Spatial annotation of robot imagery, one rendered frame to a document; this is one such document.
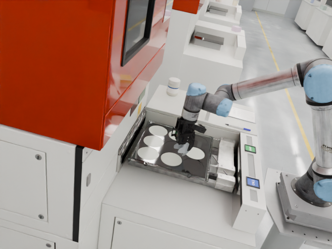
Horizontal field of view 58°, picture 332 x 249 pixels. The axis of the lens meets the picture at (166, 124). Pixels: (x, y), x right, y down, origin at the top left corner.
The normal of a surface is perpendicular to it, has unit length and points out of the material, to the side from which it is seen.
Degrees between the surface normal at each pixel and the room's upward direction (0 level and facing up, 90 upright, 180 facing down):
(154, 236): 90
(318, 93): 83
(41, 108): 90
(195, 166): 0
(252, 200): 0
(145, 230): 90
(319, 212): 0
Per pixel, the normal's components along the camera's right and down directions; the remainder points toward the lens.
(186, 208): 0.18, -0.84
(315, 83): -0.40, 0.29
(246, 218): -0.20, 0.47
